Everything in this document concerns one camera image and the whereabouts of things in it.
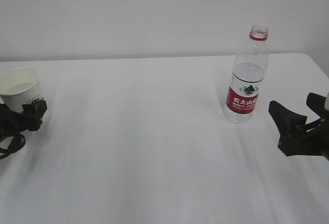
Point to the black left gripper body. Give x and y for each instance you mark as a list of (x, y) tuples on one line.
[(14, 121)]

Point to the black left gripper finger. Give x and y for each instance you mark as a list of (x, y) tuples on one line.
[(35, 109)]

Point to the white paper cup green logo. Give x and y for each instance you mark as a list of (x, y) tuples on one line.
[(20, 86)]

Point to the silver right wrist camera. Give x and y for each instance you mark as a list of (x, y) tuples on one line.
[(326, 103)]

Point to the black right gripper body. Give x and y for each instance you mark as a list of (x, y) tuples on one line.
[(305, 140)]

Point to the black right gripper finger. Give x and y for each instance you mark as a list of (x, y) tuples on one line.
[(286, 121), (316, 103)]

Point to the clear water bottle red label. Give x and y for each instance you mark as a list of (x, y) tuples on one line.
[(248, 72)]

